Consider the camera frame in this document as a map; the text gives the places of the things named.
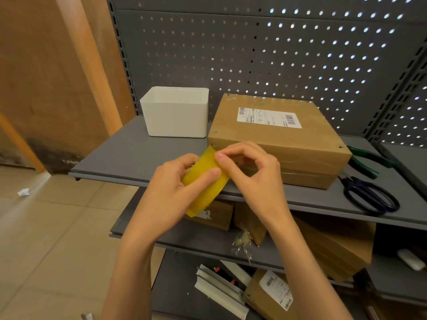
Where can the person's left forearm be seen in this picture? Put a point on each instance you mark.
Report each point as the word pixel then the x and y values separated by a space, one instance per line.
pixel 133 276

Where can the grey neighbouring shelf rack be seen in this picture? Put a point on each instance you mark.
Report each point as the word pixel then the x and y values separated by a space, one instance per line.
pixel 400 129

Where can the white plastic block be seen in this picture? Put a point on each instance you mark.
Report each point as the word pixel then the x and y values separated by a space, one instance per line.
pixel 409 259

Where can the grey pegboard back panel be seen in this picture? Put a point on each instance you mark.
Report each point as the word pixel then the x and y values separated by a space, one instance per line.
pixel 267 46

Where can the white metal rails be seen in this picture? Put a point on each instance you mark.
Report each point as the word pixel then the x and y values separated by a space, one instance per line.
pixel 216 286

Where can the narrow brown cardboard box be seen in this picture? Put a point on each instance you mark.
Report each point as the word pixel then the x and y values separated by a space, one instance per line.
pixel 253 226

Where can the small brown cardboard box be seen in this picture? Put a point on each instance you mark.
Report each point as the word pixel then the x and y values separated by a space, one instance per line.
pixel 218 214

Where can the person's right hand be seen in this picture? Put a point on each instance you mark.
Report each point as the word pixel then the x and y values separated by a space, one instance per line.
pixel 267 186

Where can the black scissors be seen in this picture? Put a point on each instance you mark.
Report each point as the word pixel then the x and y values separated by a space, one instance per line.
pixel 370 194

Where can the white paper scrap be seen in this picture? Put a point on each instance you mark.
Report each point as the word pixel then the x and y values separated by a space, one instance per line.
pixel 24 192

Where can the person's right forearm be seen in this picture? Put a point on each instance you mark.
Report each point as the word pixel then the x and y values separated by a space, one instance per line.
pixel 307 273

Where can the cardboard box with white label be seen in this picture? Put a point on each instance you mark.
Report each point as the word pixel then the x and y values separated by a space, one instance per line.
pixel 263 296

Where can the clear plastic bag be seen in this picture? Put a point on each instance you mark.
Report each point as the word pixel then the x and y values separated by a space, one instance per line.
pixel 243 244

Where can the white plastic bin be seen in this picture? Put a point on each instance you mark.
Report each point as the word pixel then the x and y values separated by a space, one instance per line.
pixel 175 113

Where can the person's right thumb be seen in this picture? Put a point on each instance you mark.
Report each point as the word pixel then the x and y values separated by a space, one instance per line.
pixel 228 164

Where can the person's left thumb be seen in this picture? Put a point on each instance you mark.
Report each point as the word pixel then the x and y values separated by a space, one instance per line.
pixel 205 179

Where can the tilted brown cardboard box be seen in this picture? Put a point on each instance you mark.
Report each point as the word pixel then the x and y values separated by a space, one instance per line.
pixel 337 243

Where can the yellow tape roll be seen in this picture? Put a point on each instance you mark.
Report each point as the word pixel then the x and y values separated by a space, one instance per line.
pixel 203 199

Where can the person's left hand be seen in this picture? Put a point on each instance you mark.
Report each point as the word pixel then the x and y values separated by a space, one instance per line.
pixel 160 199

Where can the light wooden post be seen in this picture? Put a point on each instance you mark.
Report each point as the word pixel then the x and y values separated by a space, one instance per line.
pixel 86 63

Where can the large labelled cardboard box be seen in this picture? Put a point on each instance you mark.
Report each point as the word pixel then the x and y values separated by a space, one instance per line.
pixel 283 139

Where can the slanted wooden beam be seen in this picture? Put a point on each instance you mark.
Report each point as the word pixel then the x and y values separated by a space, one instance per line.
pixel 20 143

